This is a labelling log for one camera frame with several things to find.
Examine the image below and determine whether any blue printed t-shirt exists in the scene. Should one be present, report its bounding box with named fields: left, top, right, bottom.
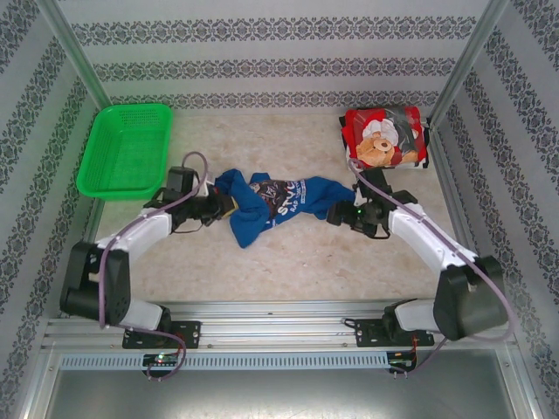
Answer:
left=212, top=168, right=357, bottom=250

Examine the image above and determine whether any folded teddy bear print t-shirt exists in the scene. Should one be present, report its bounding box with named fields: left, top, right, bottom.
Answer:
left=343, top=104, right=433, bottom=170

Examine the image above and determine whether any green plastic basket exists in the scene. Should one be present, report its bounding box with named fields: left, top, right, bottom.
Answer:
left=76, top=103, right=175, bottom=202

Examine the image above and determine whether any grey metal shelf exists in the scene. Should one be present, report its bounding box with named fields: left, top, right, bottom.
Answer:
left=41, top=344, right=538, bottom=419

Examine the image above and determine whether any aluminium side frame rail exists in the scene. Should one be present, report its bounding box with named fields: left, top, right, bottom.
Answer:
left=430, top=124, right=521, bottom=350
left=85, top=199, right=106, bottom=245

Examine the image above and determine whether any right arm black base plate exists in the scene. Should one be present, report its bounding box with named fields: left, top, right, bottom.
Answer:
left=354, top=318, right=436, bottom=349

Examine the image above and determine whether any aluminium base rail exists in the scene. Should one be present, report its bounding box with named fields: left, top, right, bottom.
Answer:
left=43, top=300, right=516, bottom=350

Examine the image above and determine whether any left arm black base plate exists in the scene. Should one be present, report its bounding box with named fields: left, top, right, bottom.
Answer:
left=121, top=320, right=202, bottom=350

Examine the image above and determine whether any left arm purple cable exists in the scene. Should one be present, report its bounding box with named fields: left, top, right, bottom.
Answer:
left=98, top=150, right=210, bottom=383

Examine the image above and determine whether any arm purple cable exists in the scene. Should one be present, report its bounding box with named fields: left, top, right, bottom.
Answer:
left=348, top=157, right=514, bottom=379
left=98, top=150, right=210, bottom=383

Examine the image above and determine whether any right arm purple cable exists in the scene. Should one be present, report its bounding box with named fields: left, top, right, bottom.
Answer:
left=348, top=157, right=514, bottom=379

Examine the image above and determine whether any slotted grey cable duct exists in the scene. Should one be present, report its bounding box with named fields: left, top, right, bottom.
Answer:
left=59, top=352, right=390, bottom=371

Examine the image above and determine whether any aluminium frame post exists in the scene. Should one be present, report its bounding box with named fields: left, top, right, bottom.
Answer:
left=427, top=0, right=512, bottom=127
left=34, top=0, right=113, bottom=110

